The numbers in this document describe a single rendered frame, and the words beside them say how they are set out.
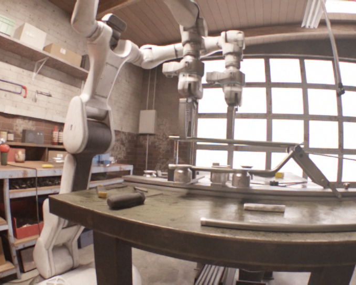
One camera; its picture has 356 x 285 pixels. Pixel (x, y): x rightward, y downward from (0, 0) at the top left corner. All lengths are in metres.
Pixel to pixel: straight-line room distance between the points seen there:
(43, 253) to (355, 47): 5.00
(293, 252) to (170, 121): 3.71
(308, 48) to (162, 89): 2.86
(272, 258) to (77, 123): 0.80
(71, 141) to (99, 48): 0.41
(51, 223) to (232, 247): 0.92
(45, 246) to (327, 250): 1.20
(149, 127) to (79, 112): 3.13
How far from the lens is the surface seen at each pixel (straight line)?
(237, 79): 0.72
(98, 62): 0.96
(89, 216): 0.46
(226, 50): 0.77
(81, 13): 0.83
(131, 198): 0.47
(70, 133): 0.92
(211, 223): 0.37
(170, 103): 4.00
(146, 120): 4.02
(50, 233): 1.16
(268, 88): 3.85
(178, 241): 0.36
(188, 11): 0.68
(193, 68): 0.65
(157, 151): 3.99
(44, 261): 1.32
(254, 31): 3.56
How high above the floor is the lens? 1.01
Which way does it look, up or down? 3 degrees up
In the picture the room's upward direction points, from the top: 3 degrees clockwise
